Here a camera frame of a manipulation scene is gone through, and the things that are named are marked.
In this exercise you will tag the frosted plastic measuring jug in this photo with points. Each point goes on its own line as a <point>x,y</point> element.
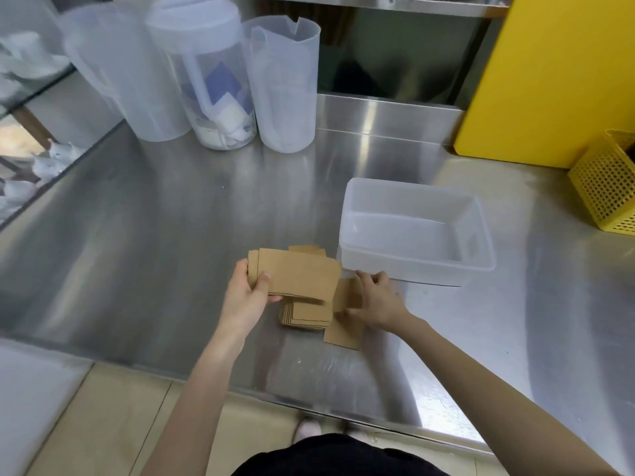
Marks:
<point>287,84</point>

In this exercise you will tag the clear rectangular plastic container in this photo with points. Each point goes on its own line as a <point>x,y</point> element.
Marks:
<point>411,232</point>

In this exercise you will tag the person's right forearm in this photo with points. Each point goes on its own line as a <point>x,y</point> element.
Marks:
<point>491,391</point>

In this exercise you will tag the bundle of cardboard sleeves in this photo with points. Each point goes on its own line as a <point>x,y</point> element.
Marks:
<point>302,275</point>

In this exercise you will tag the person's black clothing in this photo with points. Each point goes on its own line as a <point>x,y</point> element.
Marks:
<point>342,458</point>

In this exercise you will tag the person's right thumb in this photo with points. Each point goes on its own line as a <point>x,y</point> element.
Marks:
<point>351,312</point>

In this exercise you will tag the clear lidded plastic pitcher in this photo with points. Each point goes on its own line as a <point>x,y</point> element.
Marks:
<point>203,44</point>

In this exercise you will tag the person's right hand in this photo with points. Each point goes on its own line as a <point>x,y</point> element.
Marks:
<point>382,307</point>

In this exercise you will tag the glass display case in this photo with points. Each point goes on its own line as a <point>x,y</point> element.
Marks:
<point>29,113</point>

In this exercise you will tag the person's left thumb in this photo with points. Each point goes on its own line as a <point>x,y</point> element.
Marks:
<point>264,283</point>

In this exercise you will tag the single brown cardboard sleeve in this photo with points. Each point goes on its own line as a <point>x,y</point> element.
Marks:
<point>346,294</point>
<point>342,337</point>

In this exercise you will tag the stack of brown cardboard sleeves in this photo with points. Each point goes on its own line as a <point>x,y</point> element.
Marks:
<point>307,319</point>

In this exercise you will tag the yellow perforated plastic basket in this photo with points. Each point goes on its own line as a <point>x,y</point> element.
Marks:
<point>603,188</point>

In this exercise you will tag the white panel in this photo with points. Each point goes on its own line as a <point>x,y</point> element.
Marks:
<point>34,411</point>

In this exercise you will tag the person's left forearm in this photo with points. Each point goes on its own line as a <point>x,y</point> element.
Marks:
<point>198,401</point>

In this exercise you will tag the blue and white packets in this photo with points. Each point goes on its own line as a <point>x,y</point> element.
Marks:
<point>223,108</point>

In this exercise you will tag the person's white shoe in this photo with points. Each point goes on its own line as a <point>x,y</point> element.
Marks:
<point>306,428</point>

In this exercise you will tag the group of white ceramic cups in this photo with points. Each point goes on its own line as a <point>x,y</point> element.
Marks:
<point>25,59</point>

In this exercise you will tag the person's left hand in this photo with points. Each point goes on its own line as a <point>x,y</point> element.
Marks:
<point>243,304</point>

